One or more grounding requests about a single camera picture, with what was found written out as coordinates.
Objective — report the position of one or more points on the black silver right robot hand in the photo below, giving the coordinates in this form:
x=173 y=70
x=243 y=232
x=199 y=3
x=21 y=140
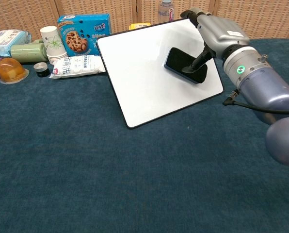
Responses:
x=219 y=31

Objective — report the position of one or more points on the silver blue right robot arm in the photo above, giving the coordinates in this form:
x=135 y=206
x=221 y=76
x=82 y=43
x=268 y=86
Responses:
x=263 y=87

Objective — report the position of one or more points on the white rectangular board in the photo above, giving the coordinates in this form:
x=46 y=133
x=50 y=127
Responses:
x=139 y=80

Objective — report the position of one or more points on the white plastic pouch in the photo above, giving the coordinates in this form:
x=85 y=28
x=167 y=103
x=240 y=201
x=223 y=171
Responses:
x=76 y=66

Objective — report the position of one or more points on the orange jelly cup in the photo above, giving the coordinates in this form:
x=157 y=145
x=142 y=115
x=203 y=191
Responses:
x=11 y=71

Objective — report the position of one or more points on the light blue wet wipes pack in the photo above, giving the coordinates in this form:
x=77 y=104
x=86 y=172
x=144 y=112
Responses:
x=6 y=41

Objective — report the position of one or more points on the clear water bottle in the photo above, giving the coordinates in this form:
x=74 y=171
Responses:
x=165 y=12

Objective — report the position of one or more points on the dark blue table cloth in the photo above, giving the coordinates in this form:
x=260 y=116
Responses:
x=110 y=174

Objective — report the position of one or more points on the white paper cup stack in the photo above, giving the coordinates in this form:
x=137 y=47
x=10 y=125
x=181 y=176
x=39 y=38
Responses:
x=52 y=43

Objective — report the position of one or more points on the blue cookie box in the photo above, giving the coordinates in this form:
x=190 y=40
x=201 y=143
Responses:
x=86 y=31

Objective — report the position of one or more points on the yellow lidded container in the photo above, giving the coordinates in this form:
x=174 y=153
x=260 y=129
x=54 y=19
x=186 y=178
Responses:
x=139 y=26

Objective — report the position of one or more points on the small black rectangular object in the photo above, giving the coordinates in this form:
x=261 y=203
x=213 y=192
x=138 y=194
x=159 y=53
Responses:
x=177 y=61

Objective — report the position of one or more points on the small silver black tin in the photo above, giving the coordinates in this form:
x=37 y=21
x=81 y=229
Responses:
x=41 y=70

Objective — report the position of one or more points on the woven bamboo folding screen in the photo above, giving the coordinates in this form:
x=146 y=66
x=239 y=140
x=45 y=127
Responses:
x=256 y=14

